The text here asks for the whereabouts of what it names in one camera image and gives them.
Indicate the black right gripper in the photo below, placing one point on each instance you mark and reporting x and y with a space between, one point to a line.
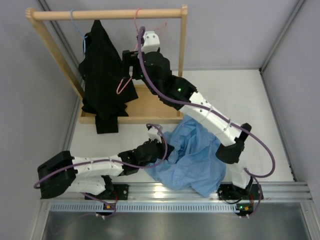
126 58

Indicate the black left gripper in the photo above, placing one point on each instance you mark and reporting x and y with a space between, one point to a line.
162 146

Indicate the light blue shirt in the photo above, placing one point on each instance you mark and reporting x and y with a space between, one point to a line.
193 162

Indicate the pink wire hanger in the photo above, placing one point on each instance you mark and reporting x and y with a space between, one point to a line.
126 80

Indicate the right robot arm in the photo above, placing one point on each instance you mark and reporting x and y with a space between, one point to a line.
177 92

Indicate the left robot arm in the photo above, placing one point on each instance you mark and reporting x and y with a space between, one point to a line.
65 173

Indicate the black shirt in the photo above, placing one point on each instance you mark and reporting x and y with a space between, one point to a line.
101 71

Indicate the wooden clothes rack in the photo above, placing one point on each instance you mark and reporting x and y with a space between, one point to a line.
147 108

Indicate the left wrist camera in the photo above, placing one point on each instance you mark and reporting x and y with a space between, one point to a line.
154 132

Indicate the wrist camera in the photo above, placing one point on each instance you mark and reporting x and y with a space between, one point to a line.
154 132
150 42

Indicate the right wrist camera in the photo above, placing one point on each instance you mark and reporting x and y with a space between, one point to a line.
150 42

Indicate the blue wire hanger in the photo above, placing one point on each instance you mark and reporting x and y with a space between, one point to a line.
83 36

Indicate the aluminium mounting rail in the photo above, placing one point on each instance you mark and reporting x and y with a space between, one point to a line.
152 192

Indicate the perforated cable duct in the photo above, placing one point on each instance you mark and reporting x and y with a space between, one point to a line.
144 207

